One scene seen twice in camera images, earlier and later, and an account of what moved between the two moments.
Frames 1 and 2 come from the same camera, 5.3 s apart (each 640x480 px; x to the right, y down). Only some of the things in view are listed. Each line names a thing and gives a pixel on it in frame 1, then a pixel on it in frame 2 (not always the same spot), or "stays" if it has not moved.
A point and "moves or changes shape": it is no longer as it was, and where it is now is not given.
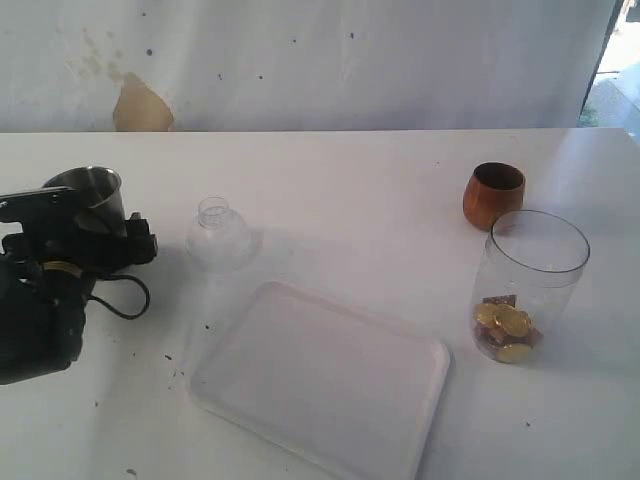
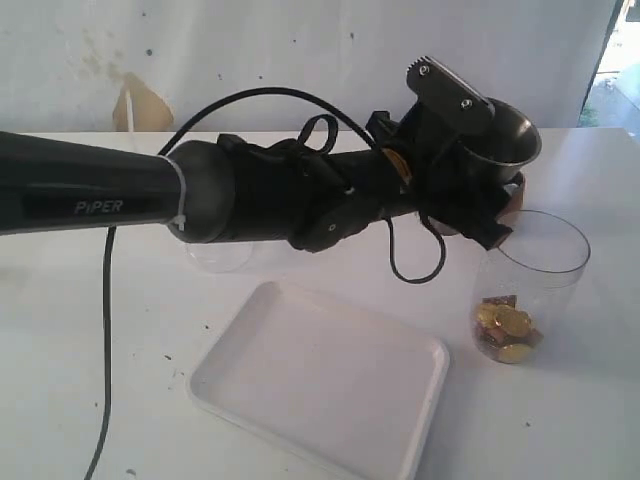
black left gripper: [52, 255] -> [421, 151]
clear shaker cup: [527, 280] stays
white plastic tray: [349, 391] stays
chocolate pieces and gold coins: [507, 331] stays
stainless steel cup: [98, 200] moves or changes shape
